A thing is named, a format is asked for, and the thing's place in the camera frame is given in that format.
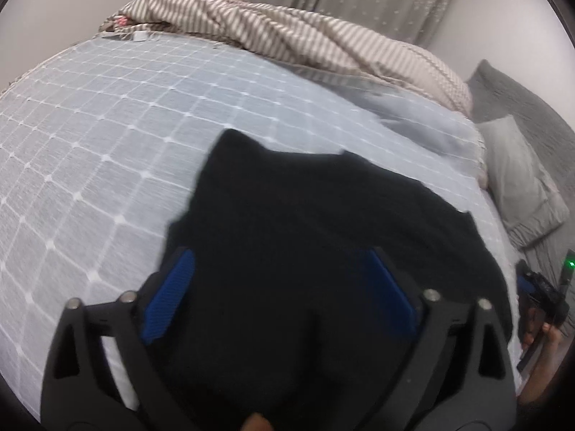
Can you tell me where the dark grey pillow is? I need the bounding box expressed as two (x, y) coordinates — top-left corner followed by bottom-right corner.
(465, 58), (575, 288)

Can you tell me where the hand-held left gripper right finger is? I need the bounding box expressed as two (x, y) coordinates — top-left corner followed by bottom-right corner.
(359, 246), (517, 431)

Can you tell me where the beige striped blanket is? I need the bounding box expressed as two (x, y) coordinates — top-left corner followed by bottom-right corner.
(96, 0), (474, 117)

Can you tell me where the black garment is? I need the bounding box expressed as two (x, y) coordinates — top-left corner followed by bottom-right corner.
(162, 128), (515, 431)

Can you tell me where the person's right forearm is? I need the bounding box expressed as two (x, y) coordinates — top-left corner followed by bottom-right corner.
(516, 352), (560, 409)

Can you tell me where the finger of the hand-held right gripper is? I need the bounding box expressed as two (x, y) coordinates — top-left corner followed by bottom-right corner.
(515, 259), (537, 301)

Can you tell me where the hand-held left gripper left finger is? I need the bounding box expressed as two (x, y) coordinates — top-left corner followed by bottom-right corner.
(40, 246), (198, 431)

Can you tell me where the person's right hand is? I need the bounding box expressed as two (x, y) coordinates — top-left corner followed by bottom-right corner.
(521, 321), (564, 360)

